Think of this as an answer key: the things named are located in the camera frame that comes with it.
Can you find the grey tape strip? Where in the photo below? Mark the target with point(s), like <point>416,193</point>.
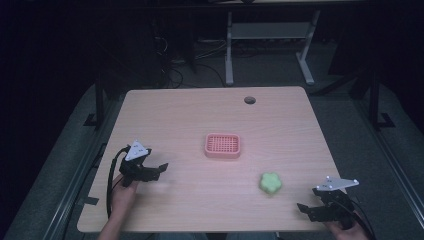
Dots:
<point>88,201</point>

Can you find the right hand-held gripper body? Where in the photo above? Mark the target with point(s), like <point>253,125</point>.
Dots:
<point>335,203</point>

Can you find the green flower-shaped sponge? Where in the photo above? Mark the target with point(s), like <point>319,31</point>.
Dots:
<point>270,183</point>

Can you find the black metal stand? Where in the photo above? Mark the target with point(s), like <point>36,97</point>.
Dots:
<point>99,100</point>
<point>375,100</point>

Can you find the white metal table frame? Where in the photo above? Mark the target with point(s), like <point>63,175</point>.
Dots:
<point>266,30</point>

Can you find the person's right hand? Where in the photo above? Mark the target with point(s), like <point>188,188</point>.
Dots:
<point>348,232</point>

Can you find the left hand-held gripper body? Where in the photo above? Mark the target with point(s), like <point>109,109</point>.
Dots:
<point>135,166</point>

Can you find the person's left hand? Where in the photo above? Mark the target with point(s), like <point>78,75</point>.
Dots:
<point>123,198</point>

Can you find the pink slotted soap dish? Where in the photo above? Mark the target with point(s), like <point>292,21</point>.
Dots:
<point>222,145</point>

